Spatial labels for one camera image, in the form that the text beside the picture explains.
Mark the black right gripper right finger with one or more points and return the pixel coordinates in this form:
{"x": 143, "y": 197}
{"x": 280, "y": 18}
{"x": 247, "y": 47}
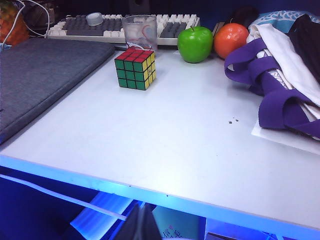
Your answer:
{"x": 151, "y": 230}

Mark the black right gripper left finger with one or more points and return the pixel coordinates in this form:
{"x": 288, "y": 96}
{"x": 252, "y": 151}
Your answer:
{"x": 132, "y": 230}

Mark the Rubik's cube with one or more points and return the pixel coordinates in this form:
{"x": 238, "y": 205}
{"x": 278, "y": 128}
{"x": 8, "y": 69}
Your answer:
{"x": 130, "y": 70}

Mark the light blue printed booklet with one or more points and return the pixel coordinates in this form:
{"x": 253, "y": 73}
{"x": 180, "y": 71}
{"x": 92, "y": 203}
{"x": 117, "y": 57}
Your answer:
{"x": 180, "y": 225}

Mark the white paper sheet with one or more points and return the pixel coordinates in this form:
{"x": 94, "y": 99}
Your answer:
{"x": 275, "y": 140}

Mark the grey felt laptop sleeve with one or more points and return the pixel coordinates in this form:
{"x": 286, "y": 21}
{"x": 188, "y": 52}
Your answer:
{"x": 45, "y": 77}

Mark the purple white tote bag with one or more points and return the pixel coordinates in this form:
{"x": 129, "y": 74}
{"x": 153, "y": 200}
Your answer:
{"x": 272, "y": 100}

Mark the green apple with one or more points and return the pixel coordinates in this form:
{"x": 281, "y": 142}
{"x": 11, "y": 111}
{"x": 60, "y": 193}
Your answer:
{"x": 195, "y": 45}

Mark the clear printed glass cup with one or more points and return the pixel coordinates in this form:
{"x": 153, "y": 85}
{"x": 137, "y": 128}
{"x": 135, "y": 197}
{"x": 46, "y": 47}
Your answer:
{"x": 140, "y": 30}

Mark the orange round fruit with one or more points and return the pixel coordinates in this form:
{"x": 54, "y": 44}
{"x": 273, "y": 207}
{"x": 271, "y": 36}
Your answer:
{"x": 230, "y": 40}

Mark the white grey mechanical keyboard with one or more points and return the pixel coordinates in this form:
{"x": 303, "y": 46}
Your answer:
{"x": 80, "y": 27}

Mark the white round cap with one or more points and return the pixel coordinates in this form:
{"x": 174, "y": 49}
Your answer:
{"x": 94, "y": 18}

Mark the pineapple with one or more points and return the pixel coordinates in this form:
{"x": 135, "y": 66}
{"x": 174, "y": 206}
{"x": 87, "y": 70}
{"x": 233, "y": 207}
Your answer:
{"x": 12, "y": 30}

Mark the black folded cloth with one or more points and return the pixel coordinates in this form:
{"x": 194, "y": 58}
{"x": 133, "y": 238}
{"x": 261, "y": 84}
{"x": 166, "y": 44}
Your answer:
{"x": 306, "y": 37}

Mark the light blue patterned item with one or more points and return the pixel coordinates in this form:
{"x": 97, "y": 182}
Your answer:
{"x": 277, "y": 16}

